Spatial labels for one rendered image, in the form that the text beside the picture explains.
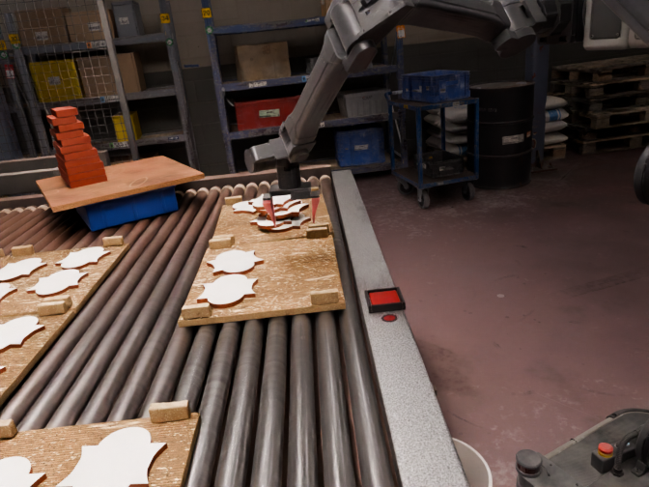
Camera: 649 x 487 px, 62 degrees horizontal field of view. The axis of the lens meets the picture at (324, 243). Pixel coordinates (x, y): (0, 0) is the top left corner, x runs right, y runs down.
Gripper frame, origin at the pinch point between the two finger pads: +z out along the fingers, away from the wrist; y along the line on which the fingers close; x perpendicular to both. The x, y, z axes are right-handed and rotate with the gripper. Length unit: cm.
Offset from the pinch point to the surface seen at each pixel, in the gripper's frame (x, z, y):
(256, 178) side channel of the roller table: 87, 9, -19
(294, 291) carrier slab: -21.7, 9.0, -0.6
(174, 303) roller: -18.2, 11.0, -28.4
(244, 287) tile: -19.6, 7.9, -11.6
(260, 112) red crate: 409, 20, -45
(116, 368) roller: -43, 11, -33
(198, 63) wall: 467, -29, -108
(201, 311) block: -29.8, 7.7, -19.5
